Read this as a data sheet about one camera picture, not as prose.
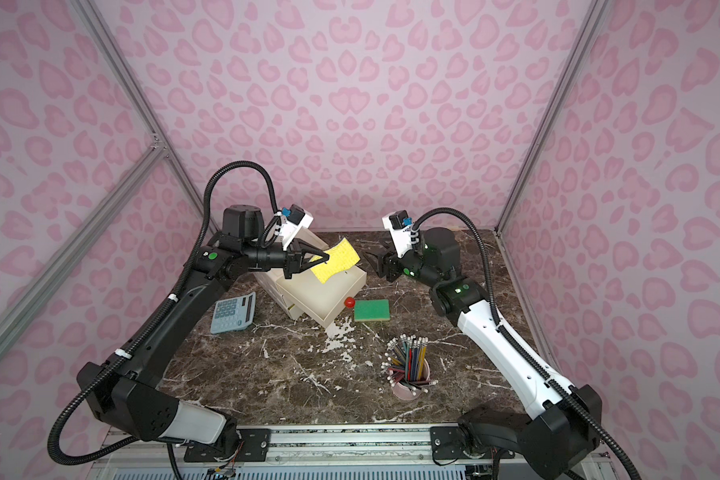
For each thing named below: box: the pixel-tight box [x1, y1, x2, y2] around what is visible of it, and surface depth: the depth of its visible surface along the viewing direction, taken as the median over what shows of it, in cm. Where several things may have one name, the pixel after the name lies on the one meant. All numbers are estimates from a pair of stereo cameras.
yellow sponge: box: [309, 237, 361, 284], surface depth 69 cm
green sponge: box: [354, 299, 391, 321], surface depth 97 cm
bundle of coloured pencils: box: [380, 334, 438, 395], surface depth 77 cm
